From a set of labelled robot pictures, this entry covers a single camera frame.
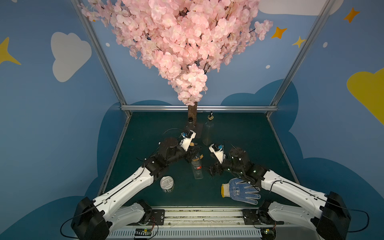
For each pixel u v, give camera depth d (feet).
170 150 1.79
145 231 2.36
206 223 2.40
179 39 1.53
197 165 2.44
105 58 2.88
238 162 1.86
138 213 1.98
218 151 2.13
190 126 2.86
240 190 2.70
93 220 1.24
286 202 1.66
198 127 3.76
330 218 1.28
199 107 3.97
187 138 2.02
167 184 2.62
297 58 2.91
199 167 2.51
